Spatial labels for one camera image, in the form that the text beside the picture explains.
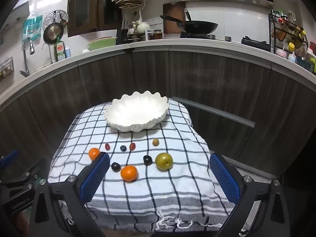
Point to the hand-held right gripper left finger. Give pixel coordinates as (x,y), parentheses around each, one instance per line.
(95,177)

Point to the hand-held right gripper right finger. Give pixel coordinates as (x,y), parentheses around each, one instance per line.
(224,177)

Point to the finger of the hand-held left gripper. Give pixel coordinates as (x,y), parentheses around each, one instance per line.
(11,157)
(23,176)

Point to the orange mandarin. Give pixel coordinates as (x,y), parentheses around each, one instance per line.
(93,153)
(129,173)

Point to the red grape tomato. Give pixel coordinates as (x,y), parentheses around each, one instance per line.
(107,146)
(132,146)

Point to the blueberry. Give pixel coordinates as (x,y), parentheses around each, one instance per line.
(123,148)

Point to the green plum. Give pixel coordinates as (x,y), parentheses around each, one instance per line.
(164,161)

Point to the tan longan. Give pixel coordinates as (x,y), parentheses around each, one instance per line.
(155,142)

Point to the white scalloped bowl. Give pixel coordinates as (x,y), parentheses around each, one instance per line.
(135,109)

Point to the white checkered cloth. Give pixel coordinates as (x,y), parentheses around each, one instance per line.
(160,192)

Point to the chrome kitchen faucet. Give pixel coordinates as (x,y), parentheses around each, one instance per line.
(25,61)

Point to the wood-grain base cabinet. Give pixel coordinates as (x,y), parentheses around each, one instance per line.
(197,79)

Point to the thin gooseneck tap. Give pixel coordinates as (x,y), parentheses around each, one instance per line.
(51,54)

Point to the green dish soap bottle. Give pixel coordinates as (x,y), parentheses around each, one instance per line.
(60,50)

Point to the blue pump bottle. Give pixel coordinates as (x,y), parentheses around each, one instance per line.
(68,51)

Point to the hanging plastic bag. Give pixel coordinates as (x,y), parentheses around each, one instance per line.
(32,28)

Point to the hanging frying pan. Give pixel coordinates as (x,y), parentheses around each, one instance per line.
(52,33)

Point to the green plastic basin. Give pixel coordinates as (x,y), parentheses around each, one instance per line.
(102,43)

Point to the black stove grate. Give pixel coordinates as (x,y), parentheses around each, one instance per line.
(255,43)

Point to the round metal steamer rack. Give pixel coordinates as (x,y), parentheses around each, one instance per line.
(49,18)

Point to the black knife block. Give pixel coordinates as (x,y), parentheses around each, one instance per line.
(121,35)

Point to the black wok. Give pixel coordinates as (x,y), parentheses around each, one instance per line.
(201,26)

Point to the brown glass jar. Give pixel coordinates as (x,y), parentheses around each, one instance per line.
(157,34)

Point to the white teapot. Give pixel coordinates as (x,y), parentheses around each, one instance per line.
(143,27)

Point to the black spice rack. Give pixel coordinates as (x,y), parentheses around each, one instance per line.
(288,29)

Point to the wooden cutting board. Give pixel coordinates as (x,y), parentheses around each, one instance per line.
(171,14)

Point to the dark wooden wall cabinet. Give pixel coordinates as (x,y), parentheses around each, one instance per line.
(86,7)

